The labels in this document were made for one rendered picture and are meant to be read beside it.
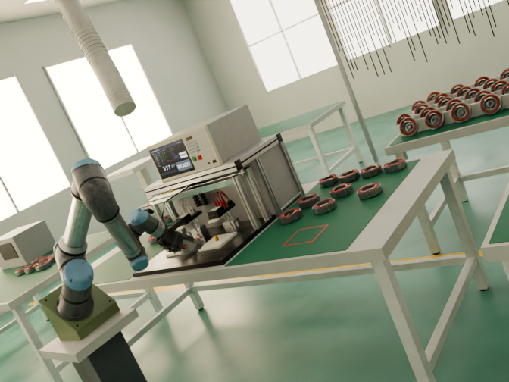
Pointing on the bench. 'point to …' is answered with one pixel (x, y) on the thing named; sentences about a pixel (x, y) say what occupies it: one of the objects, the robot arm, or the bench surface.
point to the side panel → (279, 177)
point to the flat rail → (203, 189)
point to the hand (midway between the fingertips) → (192, 246)
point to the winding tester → (213, 140)
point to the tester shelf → (218, 167)
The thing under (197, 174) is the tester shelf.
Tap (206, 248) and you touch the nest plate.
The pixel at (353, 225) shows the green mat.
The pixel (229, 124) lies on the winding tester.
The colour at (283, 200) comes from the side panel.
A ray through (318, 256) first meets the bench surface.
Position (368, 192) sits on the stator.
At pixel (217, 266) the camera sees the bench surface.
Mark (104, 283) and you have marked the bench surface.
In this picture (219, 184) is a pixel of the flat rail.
